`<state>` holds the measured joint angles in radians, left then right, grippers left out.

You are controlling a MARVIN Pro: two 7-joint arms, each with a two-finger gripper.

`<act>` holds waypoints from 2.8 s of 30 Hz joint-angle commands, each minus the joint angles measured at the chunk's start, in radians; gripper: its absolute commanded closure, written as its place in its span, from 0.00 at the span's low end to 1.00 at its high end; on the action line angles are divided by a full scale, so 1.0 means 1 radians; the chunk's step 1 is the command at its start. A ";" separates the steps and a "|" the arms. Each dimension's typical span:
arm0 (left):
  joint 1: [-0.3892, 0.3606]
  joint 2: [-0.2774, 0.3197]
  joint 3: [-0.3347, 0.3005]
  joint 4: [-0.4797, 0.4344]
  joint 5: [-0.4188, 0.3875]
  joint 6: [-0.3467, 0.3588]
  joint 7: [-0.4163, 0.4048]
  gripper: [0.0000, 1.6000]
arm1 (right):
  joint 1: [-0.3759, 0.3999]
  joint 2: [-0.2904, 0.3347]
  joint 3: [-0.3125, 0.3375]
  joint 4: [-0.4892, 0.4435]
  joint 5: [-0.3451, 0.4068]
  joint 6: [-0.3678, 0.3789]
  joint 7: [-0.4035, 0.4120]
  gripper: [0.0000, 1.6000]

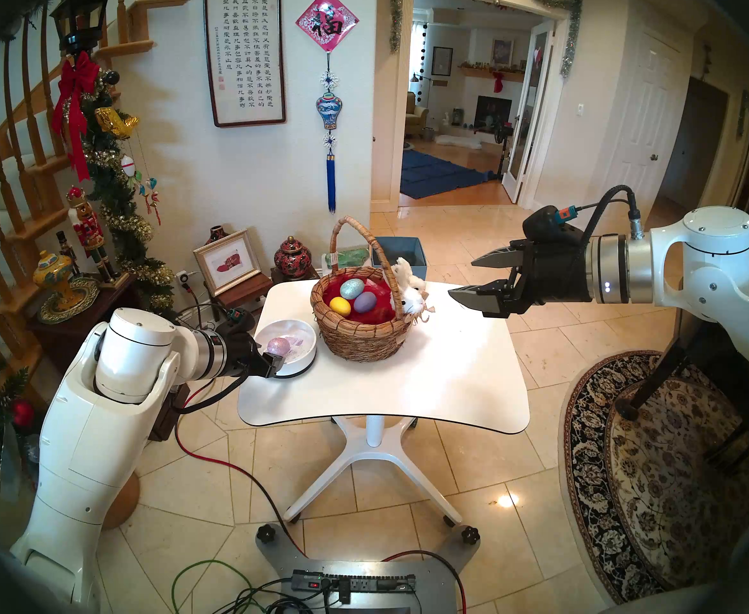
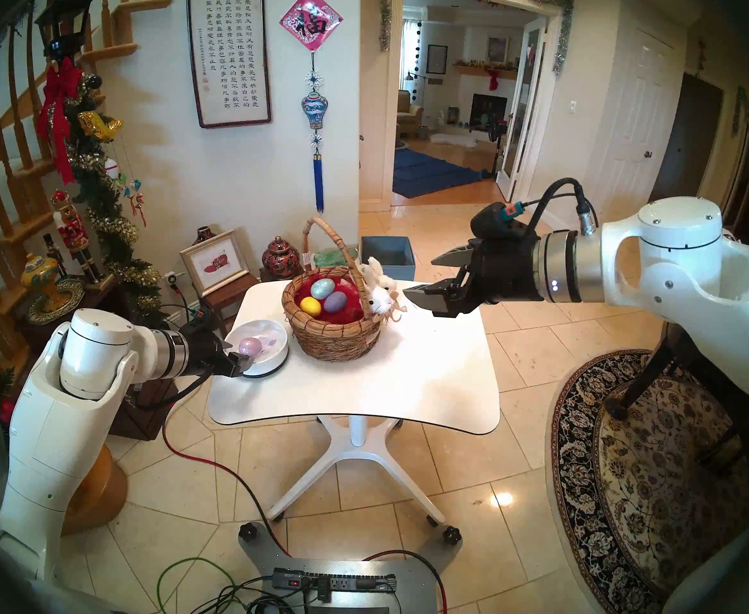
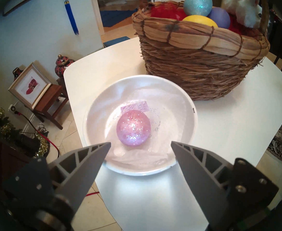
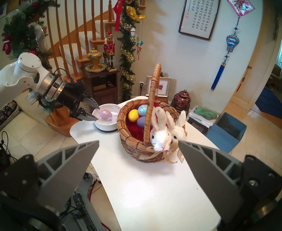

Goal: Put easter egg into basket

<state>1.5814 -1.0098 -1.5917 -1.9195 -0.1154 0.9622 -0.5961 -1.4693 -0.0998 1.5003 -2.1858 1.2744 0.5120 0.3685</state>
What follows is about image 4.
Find red mitten ornament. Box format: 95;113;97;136
2;35;12;55

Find blue vase hanging with tassel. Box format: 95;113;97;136
211;17;240;92

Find silver tinsel doorway garland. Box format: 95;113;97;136
273;15;280;39

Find pink glitter easter egg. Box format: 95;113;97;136
100;109;113;120

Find beige armchair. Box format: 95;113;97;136
270;64;282;88

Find colourful hanging ornaments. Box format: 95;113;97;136
136;37;144;60

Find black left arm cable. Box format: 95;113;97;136
53;68;77;83

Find red nutcracker figure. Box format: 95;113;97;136
103;30;117;72

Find white round bowl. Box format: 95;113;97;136
92;103;121;133

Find green jade stone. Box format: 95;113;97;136
193;106;218;121

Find red ceramic lidded jar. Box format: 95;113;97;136
173;89;191;109

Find ornate decorative plate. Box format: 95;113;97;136
84;63;107;73

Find black power strip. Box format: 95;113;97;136
72;193;93;231

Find folded white towels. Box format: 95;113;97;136
188;109;219;128

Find red tassel charm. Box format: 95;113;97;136
236;65;252;92

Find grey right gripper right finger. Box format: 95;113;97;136
178;140;282;225

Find framed calligraphy scroll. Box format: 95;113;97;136
178;0;222;41

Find small framed red picture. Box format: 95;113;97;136
145;76;171;98

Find red ribbon bow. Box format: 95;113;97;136
114;0;133;32

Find red fabric basket lining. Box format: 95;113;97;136
125;103;159;142

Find purple easter egg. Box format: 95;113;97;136
137;116;152;128

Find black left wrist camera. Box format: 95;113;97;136
65;81;86;92

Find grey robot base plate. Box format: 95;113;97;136
61;173;105;231

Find dark wooden side table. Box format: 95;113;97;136
83;69;119;106

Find red diamond fu decoration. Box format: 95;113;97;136
227;0;255;17

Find green garland with gold tinsel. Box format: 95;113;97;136
117;0;146;102

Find white plush bunny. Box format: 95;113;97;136
150;107;171;152
166;110;187;143

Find wooden stair banister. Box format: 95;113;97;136
43;0;164;137

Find yellow easter egg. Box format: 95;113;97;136
128;109;140;122

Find small dark floral rug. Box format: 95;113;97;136
0;100;20;132

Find blue fabric storage bin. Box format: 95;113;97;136
205;112;247;154

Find yellow cloisonne urn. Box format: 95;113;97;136
87;48;102;70

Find gold fish ornament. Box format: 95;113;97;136
126;6;146;21

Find wicker basket with handle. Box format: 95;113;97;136
117;63;188;164

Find blue floor rug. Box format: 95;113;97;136
255;87;282;124

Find black cable bundle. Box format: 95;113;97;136
59;198;83;219

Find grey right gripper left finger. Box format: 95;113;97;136
0;140;100;213

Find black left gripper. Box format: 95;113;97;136
59;90;100;122

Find green banister garland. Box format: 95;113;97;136
1;0;66;114

